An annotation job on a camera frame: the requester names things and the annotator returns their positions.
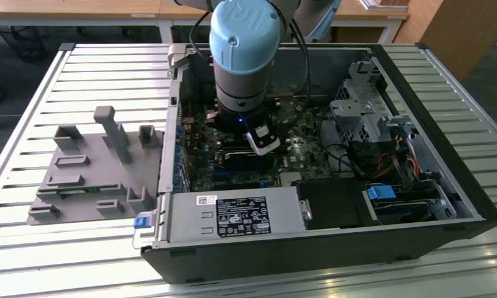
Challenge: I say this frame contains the green motherboard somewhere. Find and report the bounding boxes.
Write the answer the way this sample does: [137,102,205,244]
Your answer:
[177,93,336,191]

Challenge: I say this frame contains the grey metal drive cage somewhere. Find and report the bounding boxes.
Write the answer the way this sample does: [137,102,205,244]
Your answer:
[329,60,399,143]

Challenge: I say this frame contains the grey power supply unit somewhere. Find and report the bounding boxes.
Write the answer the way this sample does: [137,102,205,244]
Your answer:
[165,186,308,243]

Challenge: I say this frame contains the grey parts rack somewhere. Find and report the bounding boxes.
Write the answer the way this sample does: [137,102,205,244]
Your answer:
[27,105,167,226]

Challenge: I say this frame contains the black plastic shroud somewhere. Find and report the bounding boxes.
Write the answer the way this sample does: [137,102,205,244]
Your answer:
[296,178,376,230]

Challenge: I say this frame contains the green RAM stick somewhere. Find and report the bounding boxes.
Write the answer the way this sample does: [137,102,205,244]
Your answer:
[56,185,121,195]

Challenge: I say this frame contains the blue disk carrier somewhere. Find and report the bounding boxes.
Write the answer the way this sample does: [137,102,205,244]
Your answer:
[367,184,397,201]

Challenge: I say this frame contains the black PC case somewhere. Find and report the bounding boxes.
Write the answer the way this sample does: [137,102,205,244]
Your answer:
[140,43,497,285]

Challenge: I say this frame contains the grey metal disk bay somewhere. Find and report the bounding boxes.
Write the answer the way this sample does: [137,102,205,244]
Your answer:
[363,178,459,226]

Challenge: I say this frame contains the wooden cabinet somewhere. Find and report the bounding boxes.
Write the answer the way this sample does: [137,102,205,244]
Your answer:
[393,0,497,81]

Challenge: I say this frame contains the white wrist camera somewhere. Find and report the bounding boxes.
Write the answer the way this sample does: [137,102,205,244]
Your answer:
[247,123,281,156]

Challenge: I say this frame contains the grey case handle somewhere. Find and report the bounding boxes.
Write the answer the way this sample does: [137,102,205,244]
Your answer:
[168,44,196,68]

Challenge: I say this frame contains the black wires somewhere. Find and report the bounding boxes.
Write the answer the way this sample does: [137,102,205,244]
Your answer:
[323,143,369,179]

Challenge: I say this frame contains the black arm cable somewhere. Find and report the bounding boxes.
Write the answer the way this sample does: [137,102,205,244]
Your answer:
[189,0,316,131]

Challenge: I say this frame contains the orange and yellow wires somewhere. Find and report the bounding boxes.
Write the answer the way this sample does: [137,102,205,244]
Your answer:
[376,153,421,184]

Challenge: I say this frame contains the wooden desk white frame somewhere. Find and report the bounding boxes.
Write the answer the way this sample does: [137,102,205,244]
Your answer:
[0,0,411,44]

